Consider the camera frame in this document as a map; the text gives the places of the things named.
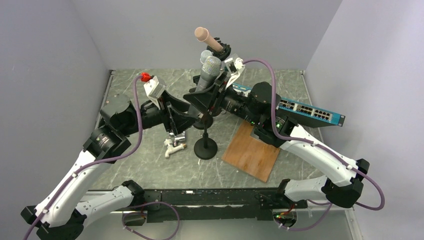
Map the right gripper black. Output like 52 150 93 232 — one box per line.
184 71 261 125

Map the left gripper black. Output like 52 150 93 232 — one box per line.
120 89 201 137

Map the grey handheld microphone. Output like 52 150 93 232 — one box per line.
187 55 222 118

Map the black front microphone stand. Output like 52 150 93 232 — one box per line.
193 112 218 160

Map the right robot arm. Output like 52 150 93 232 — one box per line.
183 81 370 208

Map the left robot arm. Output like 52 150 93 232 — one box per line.
21 91 196 240

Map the white microphone with stand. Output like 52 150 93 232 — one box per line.
199 50 213 65

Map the pink microphone on stand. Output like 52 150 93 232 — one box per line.
194 26 231 61

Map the chrome white faucet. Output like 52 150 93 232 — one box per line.
163 131 187 159

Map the wooden board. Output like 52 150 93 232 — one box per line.
221 122 280 183

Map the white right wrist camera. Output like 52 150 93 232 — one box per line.
224 54 245 89

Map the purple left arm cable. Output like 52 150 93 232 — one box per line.
22 73 181 240

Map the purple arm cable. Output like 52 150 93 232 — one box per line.
22 73 181 240
241 58 386 232

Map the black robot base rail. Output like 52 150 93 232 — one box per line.
142 187 308 223

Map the blue network switch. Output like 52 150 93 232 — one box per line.
220 81 345 129

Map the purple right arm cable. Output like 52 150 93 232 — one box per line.
241 58 386 232

